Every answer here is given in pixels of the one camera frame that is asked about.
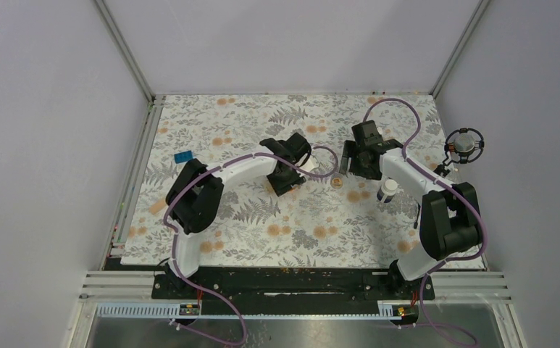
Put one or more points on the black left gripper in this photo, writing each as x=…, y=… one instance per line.
x=281, y=187

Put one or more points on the aluminium frame rail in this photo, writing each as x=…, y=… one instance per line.
x=128, y=293

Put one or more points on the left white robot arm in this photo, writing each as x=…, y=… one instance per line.
x=194, y=198

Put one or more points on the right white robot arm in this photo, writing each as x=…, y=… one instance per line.
x=450, y=220

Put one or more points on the white blue pill bottle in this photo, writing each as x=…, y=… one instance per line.
x=387, y=191

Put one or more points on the tan wooden block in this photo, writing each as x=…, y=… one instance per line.
x=158, y=207

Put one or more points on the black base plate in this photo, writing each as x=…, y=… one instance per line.
x=292, y=291

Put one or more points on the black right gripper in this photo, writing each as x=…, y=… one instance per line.
x=347, y=153

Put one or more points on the microphone on black stand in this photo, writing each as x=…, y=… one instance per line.
x=462, y=146

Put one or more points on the floral patterned mat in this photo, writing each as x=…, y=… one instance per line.
x=312, y=225

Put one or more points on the blue toy brick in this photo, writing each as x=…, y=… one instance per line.
x=183, y=157

